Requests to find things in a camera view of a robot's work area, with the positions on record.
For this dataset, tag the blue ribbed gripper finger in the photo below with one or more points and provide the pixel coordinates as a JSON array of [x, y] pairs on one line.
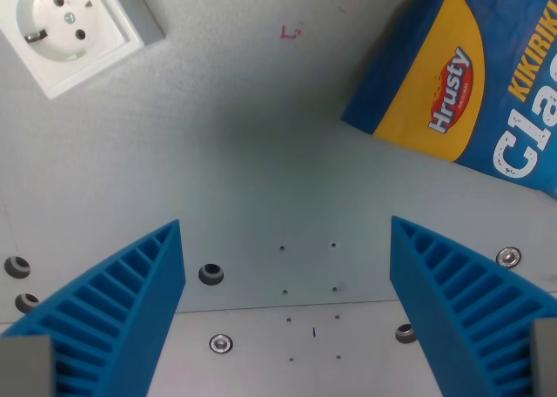
[[109, 310], [461, 310]]

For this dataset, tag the silver hex socket screw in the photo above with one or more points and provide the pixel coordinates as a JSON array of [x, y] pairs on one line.
[[508, 256], [220, 343]]

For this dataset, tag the blue Hrusty snack bag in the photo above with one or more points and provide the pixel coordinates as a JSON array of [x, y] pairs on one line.
[[470, 79]]

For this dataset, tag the white wall power socket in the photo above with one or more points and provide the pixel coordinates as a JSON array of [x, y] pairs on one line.
[[69, 29]]

